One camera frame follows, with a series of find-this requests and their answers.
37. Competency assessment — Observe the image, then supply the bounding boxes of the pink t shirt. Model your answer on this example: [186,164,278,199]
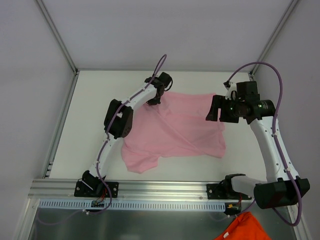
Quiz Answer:
[121,92,227,174]

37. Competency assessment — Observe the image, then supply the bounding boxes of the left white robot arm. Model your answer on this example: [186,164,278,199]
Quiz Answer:
[74,72,173,198]

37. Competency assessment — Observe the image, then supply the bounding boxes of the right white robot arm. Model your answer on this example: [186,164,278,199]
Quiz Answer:
[205,81,310,209]

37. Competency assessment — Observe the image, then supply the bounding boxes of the orange t shirt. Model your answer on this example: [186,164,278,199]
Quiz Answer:
[215,212,271,240]

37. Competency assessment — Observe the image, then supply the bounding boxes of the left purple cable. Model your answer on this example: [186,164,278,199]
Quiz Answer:
[86,54,168,216]

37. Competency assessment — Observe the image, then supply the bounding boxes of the purple cable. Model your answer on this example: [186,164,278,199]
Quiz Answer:
[86,54,168,216]
[222,61,302,227]

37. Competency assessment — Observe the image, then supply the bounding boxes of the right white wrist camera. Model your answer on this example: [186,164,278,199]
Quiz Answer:
[223,81,237,101]

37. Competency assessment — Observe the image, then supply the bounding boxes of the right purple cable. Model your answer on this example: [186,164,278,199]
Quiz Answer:
[222,61,302,227]

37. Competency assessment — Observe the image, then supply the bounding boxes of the right aluminium frame post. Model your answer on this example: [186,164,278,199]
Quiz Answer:
[256,0,301,62]

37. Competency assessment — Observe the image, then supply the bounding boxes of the aluminium frame post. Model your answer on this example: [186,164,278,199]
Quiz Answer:
[256,0,301,62]
[34,0,78,75]

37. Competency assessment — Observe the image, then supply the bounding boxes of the slotted cable duct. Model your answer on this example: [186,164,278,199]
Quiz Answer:
[38,199,226,212]

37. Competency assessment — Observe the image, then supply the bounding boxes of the left aluminium frame post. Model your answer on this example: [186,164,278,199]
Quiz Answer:
[34,0,78,75]

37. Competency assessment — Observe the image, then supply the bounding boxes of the aluminium mounting rail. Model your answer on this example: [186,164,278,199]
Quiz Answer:
[28,179,213,202]

